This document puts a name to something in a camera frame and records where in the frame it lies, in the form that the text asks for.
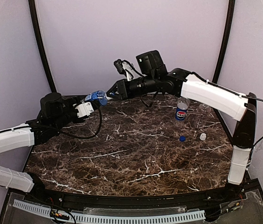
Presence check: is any pepsi bottle blue label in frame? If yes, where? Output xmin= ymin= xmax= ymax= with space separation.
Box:
xmin=175 ymin=97 xmax=190 ymax=126

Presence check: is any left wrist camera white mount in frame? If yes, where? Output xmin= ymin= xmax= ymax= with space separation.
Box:
xmin=73 ymin=102 xmax=94 ymax=118

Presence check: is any white flip bottle cap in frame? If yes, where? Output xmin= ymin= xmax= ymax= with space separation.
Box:
xmin=199 ymin=133 xmax=207 ymax=141

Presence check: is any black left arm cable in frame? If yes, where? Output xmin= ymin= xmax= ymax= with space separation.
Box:
xmin=12 ymin=107 xmax=103 ymax=140

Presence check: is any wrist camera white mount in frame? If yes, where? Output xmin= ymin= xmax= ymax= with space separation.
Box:
xmin=73 ymin=102 xmax=94 ymax=118
xmin=113 ymin=59 xmax=136 ymax=81

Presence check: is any small water bottle blue label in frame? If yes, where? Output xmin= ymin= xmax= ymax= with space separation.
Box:
xmin=87 ymin=90 xmax=108 ymax=106

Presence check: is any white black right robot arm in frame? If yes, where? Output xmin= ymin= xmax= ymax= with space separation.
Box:
xmin=106 ymin=50 xmax=257 ymax=185

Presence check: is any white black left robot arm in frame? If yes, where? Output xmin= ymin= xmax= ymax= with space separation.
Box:
xmin=0 ymin=91 xmax=108 ymax=193

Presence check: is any black right rear frame post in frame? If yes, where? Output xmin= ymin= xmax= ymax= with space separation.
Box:
xmin=212 ymin=0 xmax=235 ymax=84

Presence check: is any white slotted cable duct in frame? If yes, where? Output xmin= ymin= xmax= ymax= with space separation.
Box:
xmin=13 ymin=199 xmax=206 ymax=224

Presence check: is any large clear plastic bottle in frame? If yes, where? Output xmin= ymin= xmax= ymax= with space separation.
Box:
xmin=195 ymin=104 xmax=211 ymax=128

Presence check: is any black right table edge rail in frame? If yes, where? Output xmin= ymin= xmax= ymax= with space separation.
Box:
xmin=212 ymin=105 xmax=244 ymax=164

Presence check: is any blue pepsi bottle cap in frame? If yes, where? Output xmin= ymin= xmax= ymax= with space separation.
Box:
xmin=179 ymin=136 xmax=186 ymax=142

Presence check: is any black left rear frame post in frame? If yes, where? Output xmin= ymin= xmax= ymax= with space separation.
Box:
xmin=28 ymin=0 xmax=57 ymax=92

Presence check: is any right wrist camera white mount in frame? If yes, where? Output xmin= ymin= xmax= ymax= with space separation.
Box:
xmin=113 ymin=59 xmax=136 ymax=81

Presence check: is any black front table rail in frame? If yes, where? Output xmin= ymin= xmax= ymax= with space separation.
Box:
xmin=25 ymin=188 xmax=239 ymax=210

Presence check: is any black frame post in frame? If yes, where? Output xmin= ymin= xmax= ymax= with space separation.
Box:
xmin=28 ymin=0 xmax=57 ymax=92
xmin=212 ymin=0 xmax=235 ymax=84

